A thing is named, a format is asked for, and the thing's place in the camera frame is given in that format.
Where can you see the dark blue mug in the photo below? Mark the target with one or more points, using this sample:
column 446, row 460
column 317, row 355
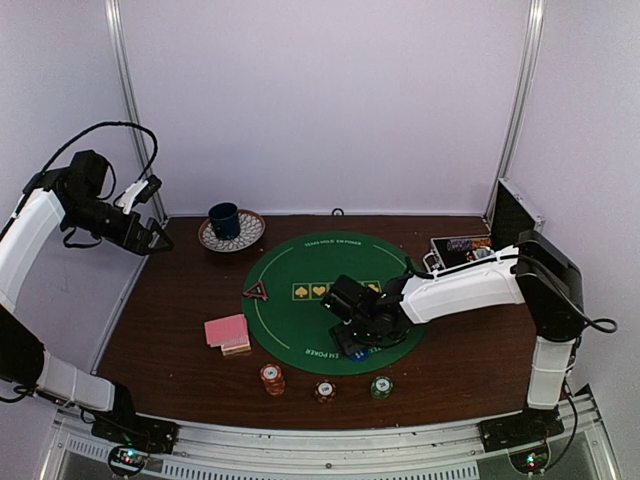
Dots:
column 224, row 220

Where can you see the red-backed playing card deck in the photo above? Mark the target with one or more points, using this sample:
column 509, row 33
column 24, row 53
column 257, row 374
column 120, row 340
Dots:
column 230, row 334

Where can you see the aluminium front rail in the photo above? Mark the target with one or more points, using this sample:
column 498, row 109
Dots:
column 454, row 450

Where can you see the right aluminium frame post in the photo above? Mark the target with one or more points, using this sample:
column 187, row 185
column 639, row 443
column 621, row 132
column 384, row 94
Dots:
column 528, row 64

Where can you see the red tan chip stack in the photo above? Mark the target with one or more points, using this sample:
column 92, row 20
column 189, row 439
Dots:
column 273, row 379

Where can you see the aluminium poker chip case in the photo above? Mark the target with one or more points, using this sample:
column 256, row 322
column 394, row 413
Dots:
column 508, row 216

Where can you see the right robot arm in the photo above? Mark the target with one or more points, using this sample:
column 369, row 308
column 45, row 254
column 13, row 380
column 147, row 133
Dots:
column 532, row 272

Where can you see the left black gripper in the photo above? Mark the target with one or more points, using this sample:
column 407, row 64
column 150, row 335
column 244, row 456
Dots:
column 139, row 243

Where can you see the blue small blind button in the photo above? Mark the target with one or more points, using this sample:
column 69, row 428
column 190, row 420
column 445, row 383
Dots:
column 359, row 356

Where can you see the round green poker mat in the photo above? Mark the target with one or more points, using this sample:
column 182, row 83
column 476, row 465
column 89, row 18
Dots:
column 309, row 283

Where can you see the left aluminium frame post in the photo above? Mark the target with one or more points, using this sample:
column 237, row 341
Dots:
column 116, row 33

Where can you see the green 20 chip stack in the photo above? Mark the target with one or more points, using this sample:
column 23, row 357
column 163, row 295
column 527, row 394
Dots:
column 381, row 387

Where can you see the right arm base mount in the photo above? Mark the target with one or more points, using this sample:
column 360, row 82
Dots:
column 525, row 437

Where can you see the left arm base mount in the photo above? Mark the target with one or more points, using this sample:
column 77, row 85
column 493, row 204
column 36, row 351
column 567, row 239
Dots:
column 133, row 448

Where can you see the red triangular dealer button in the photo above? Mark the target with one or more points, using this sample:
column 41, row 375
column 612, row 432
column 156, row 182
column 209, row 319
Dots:
column 257, row 291

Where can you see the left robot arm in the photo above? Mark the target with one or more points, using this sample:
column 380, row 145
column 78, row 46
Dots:
column 69, row 199

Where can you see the floral patterned saucer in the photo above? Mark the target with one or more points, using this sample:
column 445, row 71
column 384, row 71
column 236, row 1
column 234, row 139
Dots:
column 252, row 228

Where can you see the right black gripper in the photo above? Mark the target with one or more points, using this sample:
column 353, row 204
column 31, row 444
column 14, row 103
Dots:
column 347, row 344

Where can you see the aluminium frame post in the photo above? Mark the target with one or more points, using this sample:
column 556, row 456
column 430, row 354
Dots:
column 116, row 33
column 528, row 64

